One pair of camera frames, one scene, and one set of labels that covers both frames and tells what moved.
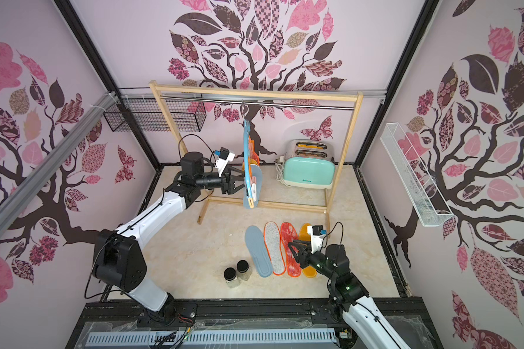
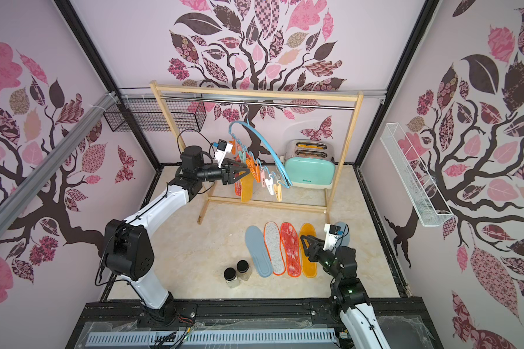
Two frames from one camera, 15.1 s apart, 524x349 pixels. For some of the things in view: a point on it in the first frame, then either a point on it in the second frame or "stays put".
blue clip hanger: [247, 158] -> [257, 171]
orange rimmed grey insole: [273, 243] stays put
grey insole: [256, 171] -> [344, 240]
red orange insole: [288, 233] stays put
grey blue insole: [255, 241] stays put
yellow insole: [303, 234] stays put
